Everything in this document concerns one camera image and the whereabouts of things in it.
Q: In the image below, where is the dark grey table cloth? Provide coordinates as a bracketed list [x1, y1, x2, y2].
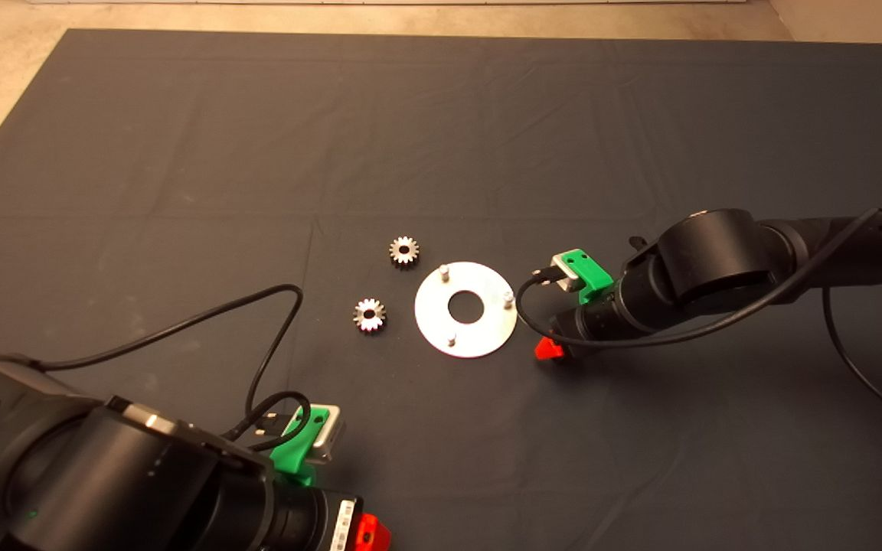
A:
[0, 29, 882, 551]

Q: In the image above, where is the black camera cable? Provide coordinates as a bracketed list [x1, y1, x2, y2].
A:
[515, 207, 882, 432]
[24, 284, 312, 452]

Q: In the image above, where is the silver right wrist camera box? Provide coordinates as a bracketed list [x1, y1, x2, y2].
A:
[550, 255, 581, 293]

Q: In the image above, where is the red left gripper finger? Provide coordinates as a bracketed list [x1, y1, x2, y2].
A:
[355, 514, 394, 551]

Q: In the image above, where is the green left camera mount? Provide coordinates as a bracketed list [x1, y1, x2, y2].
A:
[269, 406, 332, 487]

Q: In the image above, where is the black left camera cable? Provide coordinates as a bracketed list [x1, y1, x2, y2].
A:
[24, 284, 312, 452]

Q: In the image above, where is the black right camera cable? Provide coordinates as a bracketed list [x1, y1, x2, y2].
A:
[515, 207, 882, 432]

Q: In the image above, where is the round metal carrier plate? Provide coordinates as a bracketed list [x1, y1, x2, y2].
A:
[413, 261, 519, 359]

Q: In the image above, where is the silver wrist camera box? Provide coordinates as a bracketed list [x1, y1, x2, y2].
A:
[311, 403, 348, 465]
[550, 255, 581, 293]

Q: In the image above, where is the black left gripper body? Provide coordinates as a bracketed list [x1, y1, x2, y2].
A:
[260, 479, 365, 551]

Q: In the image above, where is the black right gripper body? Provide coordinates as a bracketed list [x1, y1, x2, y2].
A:
[552, 282, 645, 360]

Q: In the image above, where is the green right camera mount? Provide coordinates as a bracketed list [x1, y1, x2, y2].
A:
[557, 249, 616, 305]

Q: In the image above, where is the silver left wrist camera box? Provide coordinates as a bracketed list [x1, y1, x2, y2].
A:
[311, 403, 348, 465]

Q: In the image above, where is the small steel planetary gear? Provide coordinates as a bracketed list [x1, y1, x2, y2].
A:
[352, 298, 387, 334]
[388, 236, 420, 269]

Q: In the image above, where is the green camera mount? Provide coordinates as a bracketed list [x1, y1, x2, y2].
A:
[269, 406, 332, 487]
[557, 249, 616, 305]

